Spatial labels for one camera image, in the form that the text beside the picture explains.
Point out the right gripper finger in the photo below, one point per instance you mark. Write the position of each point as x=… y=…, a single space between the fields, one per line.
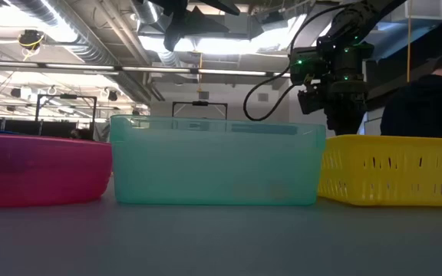
x=345 y=115

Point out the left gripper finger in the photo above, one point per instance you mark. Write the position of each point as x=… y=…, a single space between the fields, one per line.
x=179 y=19
x=225 y=5

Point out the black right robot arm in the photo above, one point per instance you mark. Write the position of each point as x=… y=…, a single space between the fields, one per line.
x=363 y=17

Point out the grey ceiling air unit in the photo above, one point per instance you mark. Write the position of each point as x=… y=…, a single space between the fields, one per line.
x=248 y=28

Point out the long ceiling light bar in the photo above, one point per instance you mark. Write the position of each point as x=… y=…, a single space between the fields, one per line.
x=156 y=69

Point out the yellow perforated plastic basket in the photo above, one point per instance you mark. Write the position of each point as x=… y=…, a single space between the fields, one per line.
x=397 y=147

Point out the person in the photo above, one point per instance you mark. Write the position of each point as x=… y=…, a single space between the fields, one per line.
x=424 y=107

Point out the teal translucent plastic bin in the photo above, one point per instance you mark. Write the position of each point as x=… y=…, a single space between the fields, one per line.
x=217 y=168

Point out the pink round plastic bowl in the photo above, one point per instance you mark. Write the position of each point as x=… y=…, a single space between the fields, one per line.
x=33 y=172

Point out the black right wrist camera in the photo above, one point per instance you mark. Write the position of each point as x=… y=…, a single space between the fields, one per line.
x=311 y=102

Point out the black metal rig frame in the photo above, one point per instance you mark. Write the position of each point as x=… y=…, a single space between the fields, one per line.
x=94 y=115

